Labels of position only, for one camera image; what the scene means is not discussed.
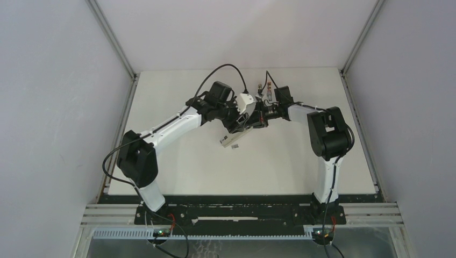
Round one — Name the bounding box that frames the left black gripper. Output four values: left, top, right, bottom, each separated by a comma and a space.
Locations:
216, 97, 249, 134

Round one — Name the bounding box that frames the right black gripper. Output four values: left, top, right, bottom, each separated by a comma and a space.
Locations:
244, 100, 281, 129

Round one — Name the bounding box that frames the black and beige stapler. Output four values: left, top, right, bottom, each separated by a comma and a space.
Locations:
219, 128, 253, 148

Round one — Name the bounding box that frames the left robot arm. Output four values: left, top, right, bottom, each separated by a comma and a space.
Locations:
117, 81, 257, 224

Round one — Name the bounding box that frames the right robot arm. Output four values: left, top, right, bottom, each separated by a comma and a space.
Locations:
246, 86, 354, 224

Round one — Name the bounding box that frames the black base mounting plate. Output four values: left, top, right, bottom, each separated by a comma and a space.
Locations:
99, 194, 383, 234

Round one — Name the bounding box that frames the right green circuit board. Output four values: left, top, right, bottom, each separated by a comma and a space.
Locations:
311, 228, 335, 246

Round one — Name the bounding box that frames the green circuit board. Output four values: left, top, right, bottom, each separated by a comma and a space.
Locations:
153, 229, 172, 238
311, 228, 335, 246

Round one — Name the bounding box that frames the left green circuit board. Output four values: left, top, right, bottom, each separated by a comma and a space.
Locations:
153, 229, 172, 238

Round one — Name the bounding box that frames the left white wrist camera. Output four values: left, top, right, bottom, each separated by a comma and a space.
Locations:
236, 93, 256, 116

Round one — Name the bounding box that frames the left black camera cable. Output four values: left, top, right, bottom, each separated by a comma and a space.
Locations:
102, 63, 250, 255

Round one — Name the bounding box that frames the black camera cable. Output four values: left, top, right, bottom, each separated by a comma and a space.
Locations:
102, 63, 250, 255
265, 70, 356, 258

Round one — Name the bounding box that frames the right black camera cable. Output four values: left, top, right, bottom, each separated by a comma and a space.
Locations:
265, 70, 356, 258

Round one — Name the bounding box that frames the left corner frame post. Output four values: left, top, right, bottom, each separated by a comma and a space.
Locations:
86, 0, 138, 98

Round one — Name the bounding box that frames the corner frame post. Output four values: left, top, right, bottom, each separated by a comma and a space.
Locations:
340, 0, 387, 77
86, 0, 138, 98

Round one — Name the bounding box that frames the aluminium frame rail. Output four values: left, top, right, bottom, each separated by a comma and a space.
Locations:
82, 203, 404, 227

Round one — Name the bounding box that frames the white slotted cable duct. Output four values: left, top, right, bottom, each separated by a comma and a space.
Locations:
92, 226, 316, 240

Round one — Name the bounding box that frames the right corner frame post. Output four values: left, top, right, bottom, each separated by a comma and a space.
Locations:
340, 0, 387, 77

